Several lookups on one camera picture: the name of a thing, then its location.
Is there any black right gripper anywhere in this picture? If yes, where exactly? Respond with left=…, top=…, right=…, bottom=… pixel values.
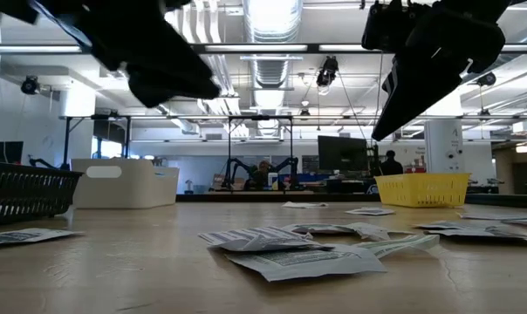
left=371, top=0, right=511, bottom=142

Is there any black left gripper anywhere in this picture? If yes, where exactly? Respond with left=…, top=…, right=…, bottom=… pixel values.
left=88, top=8, right=222, bottom=109

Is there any blue striped bandage packet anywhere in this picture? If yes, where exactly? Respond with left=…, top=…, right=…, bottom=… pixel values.
left=457, top=211, right=527, bottom=221
left=197, top=225, right=313, bottom=245

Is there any small green printed packet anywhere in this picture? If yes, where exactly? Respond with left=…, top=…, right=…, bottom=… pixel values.
left=354, top=234, right=441, bottom=259

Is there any white round column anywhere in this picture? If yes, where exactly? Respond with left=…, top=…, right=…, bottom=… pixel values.
left=423, top=118, right=465, bottom=174

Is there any person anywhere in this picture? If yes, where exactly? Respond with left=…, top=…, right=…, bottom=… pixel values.
left=379, top=149, right=405, bottom=177
left=250, top=160, right=274, bottom=192

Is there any black computer monitor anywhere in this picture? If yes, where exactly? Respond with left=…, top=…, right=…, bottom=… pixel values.
left=317, top=134, right=370, bottom=173

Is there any yellow plastic basket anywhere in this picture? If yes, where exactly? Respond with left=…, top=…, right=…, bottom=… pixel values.
left=374, top=172, right=471, bottom=208

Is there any white plastic bin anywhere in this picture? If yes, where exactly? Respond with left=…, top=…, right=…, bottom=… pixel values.
left=70, top=157, right=181, bottom=209

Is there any narrow white strip packet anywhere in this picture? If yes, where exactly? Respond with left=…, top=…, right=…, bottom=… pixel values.
left=346, top=222, right=415, bottom=242

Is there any small white packet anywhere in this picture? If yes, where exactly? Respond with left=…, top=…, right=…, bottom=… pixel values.
left=280, top=201, right=329, bottom=209

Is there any black plastic basket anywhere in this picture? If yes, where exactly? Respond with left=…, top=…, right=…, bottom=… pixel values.
left=0, top=160, right=85, bottom=227

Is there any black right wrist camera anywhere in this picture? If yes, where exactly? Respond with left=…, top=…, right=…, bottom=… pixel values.
left=361, top=0, right=421, bottom=52

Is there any black metal table frame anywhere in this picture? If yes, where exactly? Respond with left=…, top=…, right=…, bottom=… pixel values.
left=175, top=193, right=527, bottom=209

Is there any black wall monitor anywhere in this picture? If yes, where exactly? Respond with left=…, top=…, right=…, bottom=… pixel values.
left=0, top=140, right=24, bottom=166

